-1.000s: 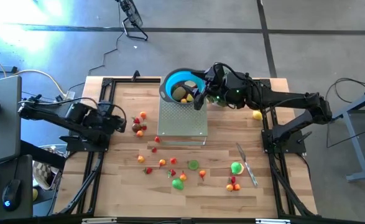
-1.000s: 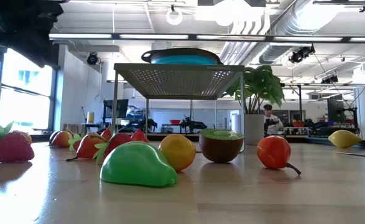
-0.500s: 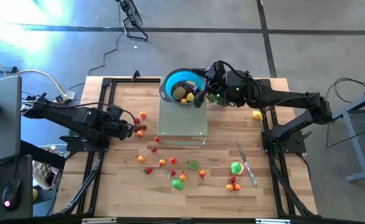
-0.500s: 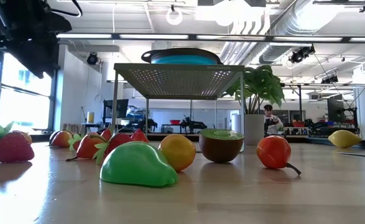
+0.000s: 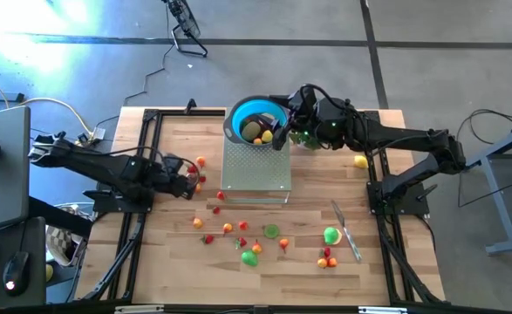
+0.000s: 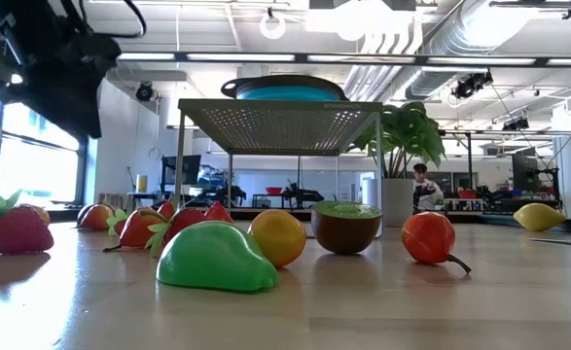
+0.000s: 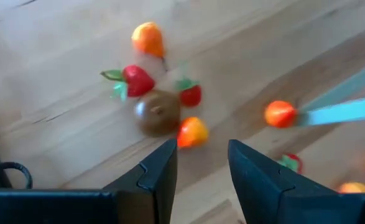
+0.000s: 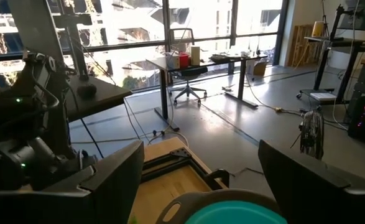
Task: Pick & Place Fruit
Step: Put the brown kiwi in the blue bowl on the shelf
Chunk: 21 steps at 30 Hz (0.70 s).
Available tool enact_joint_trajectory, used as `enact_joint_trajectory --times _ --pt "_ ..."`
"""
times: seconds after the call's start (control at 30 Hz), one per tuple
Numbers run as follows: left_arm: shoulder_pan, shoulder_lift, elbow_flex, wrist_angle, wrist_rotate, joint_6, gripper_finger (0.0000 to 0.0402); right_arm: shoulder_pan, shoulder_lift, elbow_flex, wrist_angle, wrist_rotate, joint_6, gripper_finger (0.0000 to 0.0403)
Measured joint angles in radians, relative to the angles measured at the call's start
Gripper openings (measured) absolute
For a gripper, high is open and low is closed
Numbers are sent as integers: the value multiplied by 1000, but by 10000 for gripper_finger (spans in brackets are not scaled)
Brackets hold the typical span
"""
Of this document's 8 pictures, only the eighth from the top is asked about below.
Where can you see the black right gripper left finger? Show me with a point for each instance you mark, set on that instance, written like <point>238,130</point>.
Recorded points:
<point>76,205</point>

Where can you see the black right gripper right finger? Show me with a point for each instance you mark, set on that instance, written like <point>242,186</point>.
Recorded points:
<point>325,199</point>

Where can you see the blue collapsible colander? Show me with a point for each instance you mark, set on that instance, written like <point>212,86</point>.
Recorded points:
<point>232,214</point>

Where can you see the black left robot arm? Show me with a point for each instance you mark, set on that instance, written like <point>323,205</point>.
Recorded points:
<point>14,124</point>

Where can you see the black floor fan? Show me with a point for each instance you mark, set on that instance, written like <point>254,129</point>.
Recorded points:
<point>312,133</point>

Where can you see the white flat box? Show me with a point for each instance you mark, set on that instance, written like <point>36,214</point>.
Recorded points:
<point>323,96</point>

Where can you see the black clamp knob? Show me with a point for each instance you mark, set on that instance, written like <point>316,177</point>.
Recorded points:
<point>219,178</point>

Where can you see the white power strip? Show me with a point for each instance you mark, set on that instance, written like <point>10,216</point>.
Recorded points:
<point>158,133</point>

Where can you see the grey desk top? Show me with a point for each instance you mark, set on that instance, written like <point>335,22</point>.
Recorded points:
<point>104,93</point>

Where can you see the black computer mouse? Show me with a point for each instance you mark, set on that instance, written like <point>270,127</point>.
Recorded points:
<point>86,90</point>

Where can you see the cardboard box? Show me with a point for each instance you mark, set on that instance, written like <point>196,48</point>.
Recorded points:
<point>260,67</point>

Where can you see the wooden pallet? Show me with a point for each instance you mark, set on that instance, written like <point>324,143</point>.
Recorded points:
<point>300,46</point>

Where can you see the black monitor desk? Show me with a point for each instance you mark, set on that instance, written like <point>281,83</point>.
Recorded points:
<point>340,43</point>

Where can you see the yellow cylinder container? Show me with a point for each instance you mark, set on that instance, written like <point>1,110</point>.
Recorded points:
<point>317,28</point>

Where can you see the black office chair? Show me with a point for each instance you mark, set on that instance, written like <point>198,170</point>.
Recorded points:
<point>186,74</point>

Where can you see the grey monitor with stand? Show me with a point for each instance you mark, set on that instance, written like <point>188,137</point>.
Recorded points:
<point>36,28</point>

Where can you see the dark standing desk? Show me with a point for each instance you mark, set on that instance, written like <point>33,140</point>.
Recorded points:
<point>207,60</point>

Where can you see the black computer monitor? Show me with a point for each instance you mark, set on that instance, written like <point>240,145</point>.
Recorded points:
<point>359,15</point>

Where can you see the cream cylinder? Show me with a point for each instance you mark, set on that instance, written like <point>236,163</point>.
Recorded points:
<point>195,55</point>

